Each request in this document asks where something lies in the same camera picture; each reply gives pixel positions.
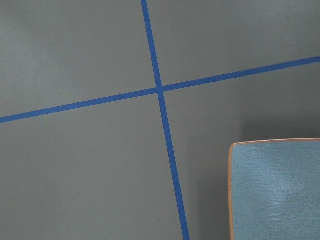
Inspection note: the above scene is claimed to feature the square blue-green ceramic plate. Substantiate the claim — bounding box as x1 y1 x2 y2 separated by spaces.
228 138 320 240

